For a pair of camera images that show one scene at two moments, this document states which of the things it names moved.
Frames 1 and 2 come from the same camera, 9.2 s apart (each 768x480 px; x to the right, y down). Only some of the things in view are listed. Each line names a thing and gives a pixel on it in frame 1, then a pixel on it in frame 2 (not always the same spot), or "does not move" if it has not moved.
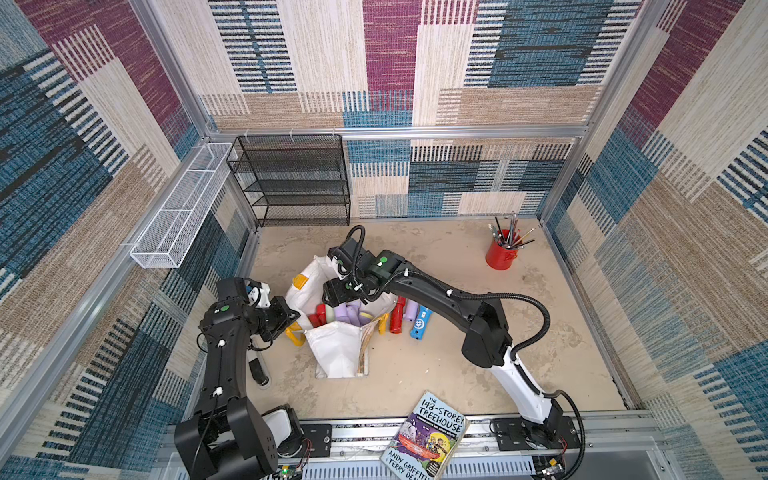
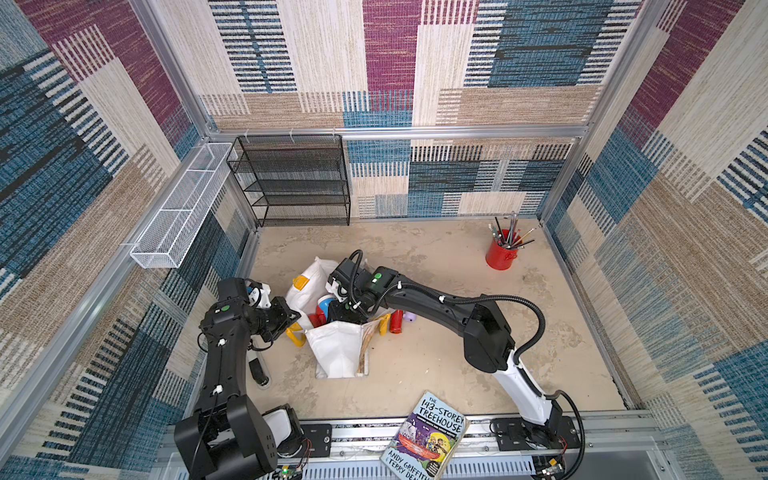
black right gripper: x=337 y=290 -> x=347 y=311
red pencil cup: x=503 y=250 does not move
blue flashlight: x=421 y=322 -> x=324 y=302
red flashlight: x=320 y=317 does not move
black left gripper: x=285 y=317 does not move
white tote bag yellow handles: x=339 y=348 does not move
